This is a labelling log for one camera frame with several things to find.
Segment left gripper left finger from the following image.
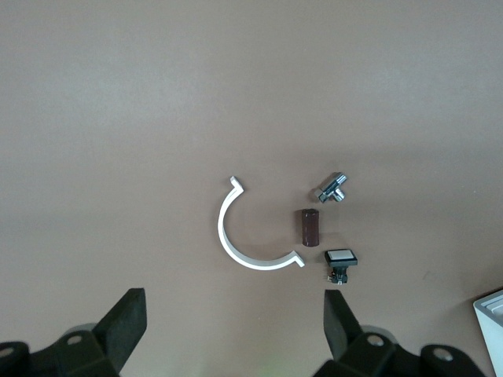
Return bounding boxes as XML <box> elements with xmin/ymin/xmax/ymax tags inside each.
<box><xmin>54</xmin><ymin>288</ymin><xmax>148</xmax><ymax>377</ymax></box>

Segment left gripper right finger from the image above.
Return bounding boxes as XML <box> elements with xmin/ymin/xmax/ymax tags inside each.
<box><xmin>323</xmin><ymin>289</ymin><xmax>424</xmax><ymax>377</ymax></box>

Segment white drawer cabinet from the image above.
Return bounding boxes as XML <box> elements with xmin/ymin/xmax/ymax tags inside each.
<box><xmin>472</xmin><ymin>289</ymin><xmax>503</xmax><ymax>377</ymax></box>

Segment dark brown plastic block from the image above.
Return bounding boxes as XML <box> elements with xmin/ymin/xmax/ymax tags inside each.
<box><xmin>295</xmin><ymin>208</ymin><xmax>321</xmax><ymax>248</ymax></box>

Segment chrome metal fitting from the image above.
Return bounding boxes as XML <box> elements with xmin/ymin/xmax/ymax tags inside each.
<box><xmin>313</xmin><ymin>171</ymin><xmax>350</xmax><ymax>205</ymax></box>

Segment white semicircular clamp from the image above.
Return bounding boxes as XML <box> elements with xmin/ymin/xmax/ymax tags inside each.
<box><xmin>217</xmin><ymin>175</ymin><xmax>307</xmax><ymax>271</ymax></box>

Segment black switch with white cap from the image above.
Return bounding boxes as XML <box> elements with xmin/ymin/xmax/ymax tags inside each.
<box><xmin>324</xmin><ymin>247</ymin><xmax>359</xmax><ymax>287</ymax></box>

